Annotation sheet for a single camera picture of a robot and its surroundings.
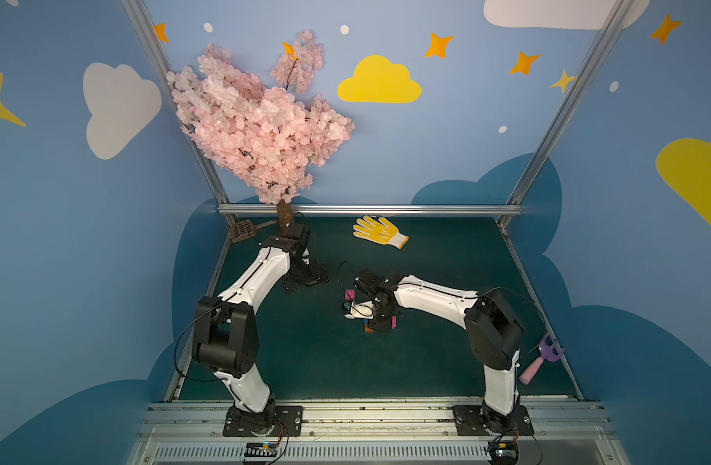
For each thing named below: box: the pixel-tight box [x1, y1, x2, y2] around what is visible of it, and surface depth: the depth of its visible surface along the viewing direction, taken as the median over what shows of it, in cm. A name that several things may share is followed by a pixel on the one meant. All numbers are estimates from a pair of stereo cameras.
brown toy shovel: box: [229, 218, 279, 244], surface depth 117 cm
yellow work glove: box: [352, 215, 409, 249], surface depth 121 cm
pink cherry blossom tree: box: [165, 29, 355, 235], surface depth 77 cm
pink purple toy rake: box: [519, 331, 566, 385], surface depth 87 cm
